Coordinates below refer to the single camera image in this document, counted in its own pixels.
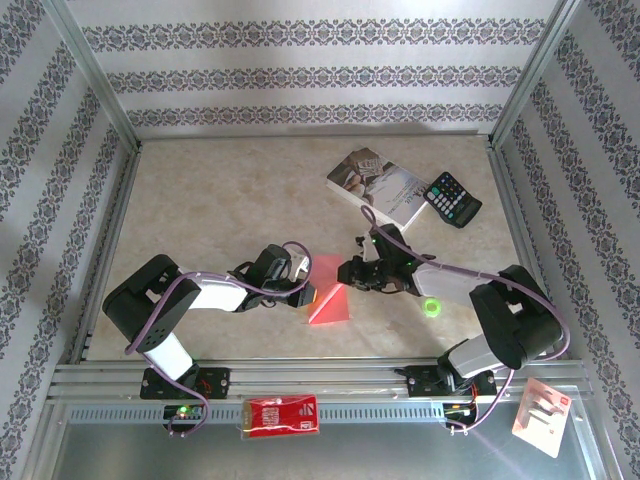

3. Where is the pink square paper sheet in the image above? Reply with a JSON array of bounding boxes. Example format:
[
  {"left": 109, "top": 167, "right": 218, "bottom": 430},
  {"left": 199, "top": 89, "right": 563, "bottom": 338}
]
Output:
[{"left": 307, "top": 253, "right": 354, "bottom": 327}]

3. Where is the grey sheet metal tray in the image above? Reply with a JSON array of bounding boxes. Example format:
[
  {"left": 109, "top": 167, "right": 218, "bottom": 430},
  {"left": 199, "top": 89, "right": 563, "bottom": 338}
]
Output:
[{"left": 47, "top": 419, "right": 609, "bottom": 480}]

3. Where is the paperback book with photo cover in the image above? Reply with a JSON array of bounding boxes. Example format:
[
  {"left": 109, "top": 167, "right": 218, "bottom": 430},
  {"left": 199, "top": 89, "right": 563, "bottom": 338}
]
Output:
[{"left": 326, "top": 146, "right": 434, "bottom": 234}]

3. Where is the black calculator with coloured keys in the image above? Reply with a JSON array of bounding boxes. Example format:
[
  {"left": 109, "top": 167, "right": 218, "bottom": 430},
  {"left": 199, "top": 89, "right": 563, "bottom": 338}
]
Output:
[{"left": 422, "top": 171, "right": 484, "bottom": 230}]

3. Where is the red packet in clear bag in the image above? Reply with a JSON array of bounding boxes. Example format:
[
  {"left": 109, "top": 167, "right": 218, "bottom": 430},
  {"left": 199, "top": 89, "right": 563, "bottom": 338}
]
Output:
[{"left": 238, "top": 393, "right": 321, "bottom": 441}]

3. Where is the small black controller board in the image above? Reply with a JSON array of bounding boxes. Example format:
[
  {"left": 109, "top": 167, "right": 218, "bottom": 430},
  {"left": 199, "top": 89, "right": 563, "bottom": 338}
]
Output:
[
  {"left": 163, "top": 404, "right": 207, "bottom": 424},
  {"left": 443, "top": 402, "right": 477, "bottom": 422}
]

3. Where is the pink blister pack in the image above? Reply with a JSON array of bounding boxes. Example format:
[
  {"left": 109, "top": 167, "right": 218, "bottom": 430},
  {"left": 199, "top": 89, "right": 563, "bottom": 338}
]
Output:
[{"left": 510, "top": 377, "right": 573, "bottom": 459}]

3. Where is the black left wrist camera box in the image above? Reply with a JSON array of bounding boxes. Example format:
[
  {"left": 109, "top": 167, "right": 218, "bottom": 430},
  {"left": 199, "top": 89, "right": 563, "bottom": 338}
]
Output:
[{"left": 253, "top": 243, "right": 295, "bottom": 282}]

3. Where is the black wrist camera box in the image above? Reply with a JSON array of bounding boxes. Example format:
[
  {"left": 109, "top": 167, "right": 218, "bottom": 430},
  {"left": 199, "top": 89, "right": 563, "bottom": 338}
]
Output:
[
  {"left": 253, "top": 243, "right": 295, "bottom": 282},
  {"left": 367, "top": 223, "right": 407, "bottom": 264}
]

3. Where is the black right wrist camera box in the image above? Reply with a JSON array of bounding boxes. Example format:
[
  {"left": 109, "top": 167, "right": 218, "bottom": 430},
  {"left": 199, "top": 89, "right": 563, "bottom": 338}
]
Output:
[{"left": 367, "top": 223, "right": 407, "bottom": 264}]

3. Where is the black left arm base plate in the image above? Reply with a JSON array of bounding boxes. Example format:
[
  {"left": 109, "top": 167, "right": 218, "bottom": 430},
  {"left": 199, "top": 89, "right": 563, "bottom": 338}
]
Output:
[{"left": 139, "top": 367, "right": 233, "bottom": 401}]

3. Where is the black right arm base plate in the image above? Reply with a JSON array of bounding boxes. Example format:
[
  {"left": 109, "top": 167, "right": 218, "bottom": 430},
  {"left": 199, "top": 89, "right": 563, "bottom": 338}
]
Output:
[{"left": 407, "top": 366, "right": 498, "bottom": 399}]

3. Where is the grey slotted cable duct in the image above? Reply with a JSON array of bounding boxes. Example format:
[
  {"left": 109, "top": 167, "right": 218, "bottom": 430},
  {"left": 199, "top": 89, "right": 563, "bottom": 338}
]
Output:
[{"left": 67, "top": 403, "right": 447, "bottom": 425}]

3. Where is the thin aluminium table edge rail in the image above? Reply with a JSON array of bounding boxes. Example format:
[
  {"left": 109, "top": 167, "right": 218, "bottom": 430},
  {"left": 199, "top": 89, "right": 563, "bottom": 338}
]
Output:
[{"left": 134, "top": 130, "right": 496, "bottom": 143}]

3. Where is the aluminium table side rail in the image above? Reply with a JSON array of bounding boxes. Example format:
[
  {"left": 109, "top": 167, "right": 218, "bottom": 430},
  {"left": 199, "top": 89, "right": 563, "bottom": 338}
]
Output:
[
  {"left": 69, "top": 142, "right": 145, "bottom": 364},
  {"left": 486, "top": 142, "right": 571, "bottom": 361}
]

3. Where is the aluminium upright frame post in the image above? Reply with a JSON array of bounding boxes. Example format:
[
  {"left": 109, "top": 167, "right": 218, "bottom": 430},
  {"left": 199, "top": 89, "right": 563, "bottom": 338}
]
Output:
[
  {"left": 42, "top": 0, "right": 142, "bottom": 151},
  {"left": 488, "top": 0, "right": 582, "bottom": 149}
]

